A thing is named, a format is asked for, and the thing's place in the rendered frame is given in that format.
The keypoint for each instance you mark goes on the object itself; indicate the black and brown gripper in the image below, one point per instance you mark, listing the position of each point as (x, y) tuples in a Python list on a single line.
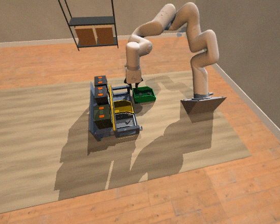
[(133, 77)]

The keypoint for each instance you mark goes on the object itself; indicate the grey metal rack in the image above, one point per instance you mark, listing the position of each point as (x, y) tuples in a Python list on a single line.
[(106, 132)]

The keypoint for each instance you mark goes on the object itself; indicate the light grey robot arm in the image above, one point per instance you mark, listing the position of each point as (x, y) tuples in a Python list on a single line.
[(188, 13)]

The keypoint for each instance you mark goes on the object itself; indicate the grey open bin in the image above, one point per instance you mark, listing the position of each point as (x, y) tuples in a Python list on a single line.
[(121, 118)]

